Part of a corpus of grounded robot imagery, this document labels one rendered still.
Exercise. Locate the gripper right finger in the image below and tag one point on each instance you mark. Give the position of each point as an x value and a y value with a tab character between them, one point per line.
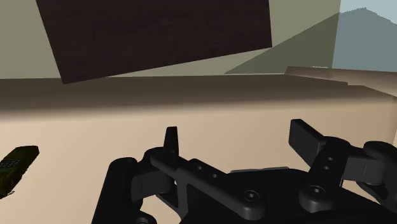
325	161

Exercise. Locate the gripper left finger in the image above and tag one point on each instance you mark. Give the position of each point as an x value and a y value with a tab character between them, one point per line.
198	176

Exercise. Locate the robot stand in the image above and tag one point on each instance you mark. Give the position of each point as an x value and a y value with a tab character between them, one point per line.
155	34

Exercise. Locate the dark green remote control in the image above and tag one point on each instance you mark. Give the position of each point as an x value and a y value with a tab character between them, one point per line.
14	167

